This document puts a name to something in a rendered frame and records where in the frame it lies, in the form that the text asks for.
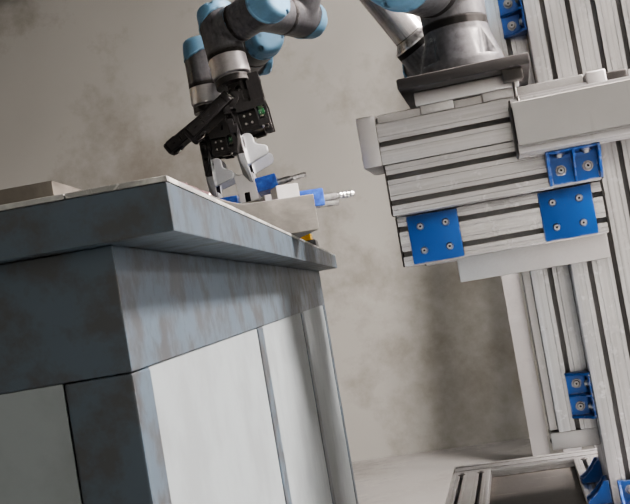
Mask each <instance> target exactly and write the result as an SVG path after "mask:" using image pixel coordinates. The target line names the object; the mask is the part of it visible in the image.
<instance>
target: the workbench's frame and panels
mask: <svg viewBox="0 0 630 504"><path fill-rule="evenodd" d="M336 268H337V263H336V257H335V256H334V255H332V254H329V253H327V252H325V251H323V250H320V249H318V248H316V247H313V246H311V245H309V244H307V243H304V242H302V241H300V240H298V239H295V238H293V237H291V236H288V235H286V234H284V233H282V232H279V231H277V230H275V229H272V228H270V227H268V226H266V225H263V224H261V223H259V222H256V221H254V220H252V219H250V218H247V217H245V216H243V215H241V214H238V213H236V212H234V211H231V210H229V209H227V208H225V207H222V206H220V205H218V204H215V203H213V202H211V201H209V200H206V199H204V198H202V197H200V196H197V195H195V194H193V193H190V192H188V191H186V190H184V189H181V188H179V187H177V186H174V185H172V184H170V183H168V182H160V183H155V184H149V185H143V186H138V187H132V188H127V189H121V190H116V191H110V192H105V193H99V194H94V195H88V196H82V197H77V198H71V199H66V200H60V201H55V202H49V203H44V204H38V205H33V206H27V207H22V208H16V209H10V210H5V211H0V504H359V503H358V497H357V491H356V485H355V480H354V474H353V468H352V462H351V456H350V450H349V444H348V438H347V433H346V427H345V421H344V415H343V409H342V403H341V397H340V391H339V385H338V380H337V374H336V368H335V362H334V356H333V350H332V344H331V338H330V333H329V327H328V321H327V315H326V309H325V305H324V304H325V303H324V297H323V291H322V285H321V279H320V274H319V271H324V270H330V269H336Z"/></svg>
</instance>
